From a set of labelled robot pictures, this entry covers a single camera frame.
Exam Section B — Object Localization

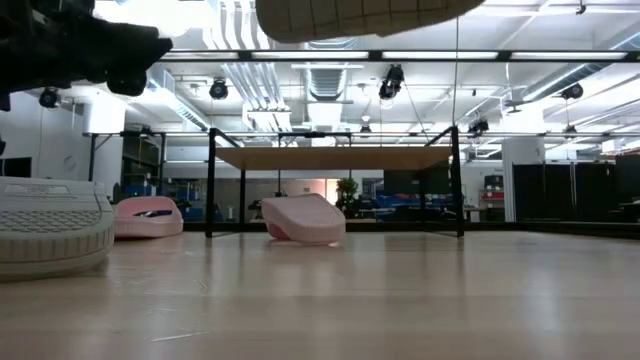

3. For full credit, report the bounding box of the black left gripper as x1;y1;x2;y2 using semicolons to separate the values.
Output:
0;0;174;112

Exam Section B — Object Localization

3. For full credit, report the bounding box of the pink rubber slide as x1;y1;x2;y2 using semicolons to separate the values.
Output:
112;195;185;239
261;192;347;247

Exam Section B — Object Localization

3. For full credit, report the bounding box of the dark wall monitor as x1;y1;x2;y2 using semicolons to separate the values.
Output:
0;156;33;179

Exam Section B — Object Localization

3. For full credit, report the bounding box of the thin hanging cable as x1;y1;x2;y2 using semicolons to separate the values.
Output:
451;16;461;127

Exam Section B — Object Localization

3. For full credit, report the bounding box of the black room partition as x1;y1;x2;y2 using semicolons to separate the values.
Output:
512;154;640;224

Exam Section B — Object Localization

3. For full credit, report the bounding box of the grey rubber slide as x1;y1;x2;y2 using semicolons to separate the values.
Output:
254;0;486;44
0;175;116;282

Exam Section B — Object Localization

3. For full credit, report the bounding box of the black hanging ceiling camera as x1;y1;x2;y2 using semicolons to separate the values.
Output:
378;64;406;101

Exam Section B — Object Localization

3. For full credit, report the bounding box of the background potted green plant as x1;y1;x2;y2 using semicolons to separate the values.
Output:
335;177;360;219

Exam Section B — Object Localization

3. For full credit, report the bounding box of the black frame wooden shelf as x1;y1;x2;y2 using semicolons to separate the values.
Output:
204;125;465;239

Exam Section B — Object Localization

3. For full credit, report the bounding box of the black overhead frame bar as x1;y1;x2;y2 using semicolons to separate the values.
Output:
159;48;640;63

